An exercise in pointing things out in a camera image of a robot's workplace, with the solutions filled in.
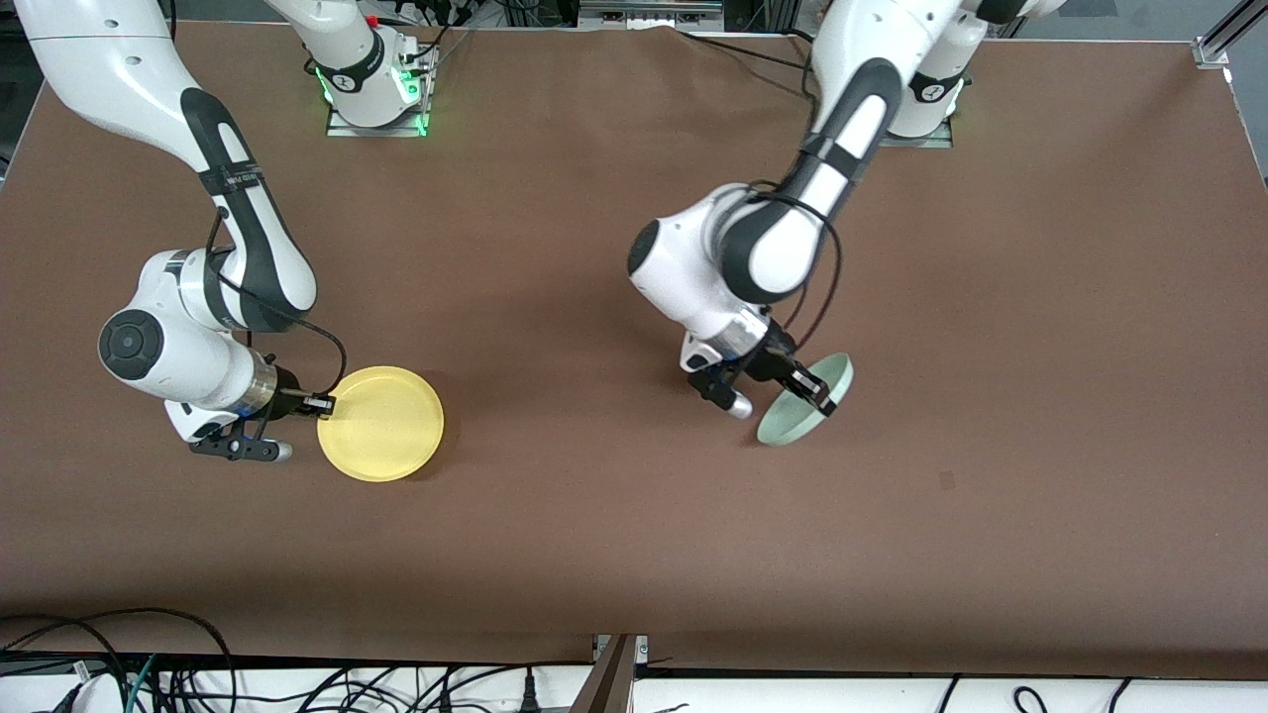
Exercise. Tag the pale green round plate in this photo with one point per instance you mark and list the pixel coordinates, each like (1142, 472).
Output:
(788, 426)

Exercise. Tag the white rounded device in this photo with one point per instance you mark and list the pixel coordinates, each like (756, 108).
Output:
(94, 693)

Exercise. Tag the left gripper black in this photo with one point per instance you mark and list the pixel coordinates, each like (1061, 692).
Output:
(772, 362)

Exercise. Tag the metal equipment rack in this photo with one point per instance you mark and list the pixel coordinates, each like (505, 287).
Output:
(644, 12)

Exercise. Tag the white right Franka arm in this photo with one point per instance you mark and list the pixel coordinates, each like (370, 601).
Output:
(149, 69)

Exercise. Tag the aluminium frame profile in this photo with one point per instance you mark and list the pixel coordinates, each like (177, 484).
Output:
(1228, 30)

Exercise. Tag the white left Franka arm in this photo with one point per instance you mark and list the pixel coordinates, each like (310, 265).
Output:
(783, 248)

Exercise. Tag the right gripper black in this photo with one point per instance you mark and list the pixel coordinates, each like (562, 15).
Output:
(288, 394)

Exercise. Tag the brown table cover sheet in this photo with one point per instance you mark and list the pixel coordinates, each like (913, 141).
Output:
(594, 545)

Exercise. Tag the black power plug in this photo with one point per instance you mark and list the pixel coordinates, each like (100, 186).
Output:
(530, 693)

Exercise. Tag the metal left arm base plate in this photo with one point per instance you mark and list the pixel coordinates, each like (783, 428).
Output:
(926, 142)

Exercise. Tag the yellow round plate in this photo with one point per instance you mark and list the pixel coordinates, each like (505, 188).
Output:
(386, 426)

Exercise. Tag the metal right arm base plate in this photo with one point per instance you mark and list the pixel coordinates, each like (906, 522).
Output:
(396, 131)

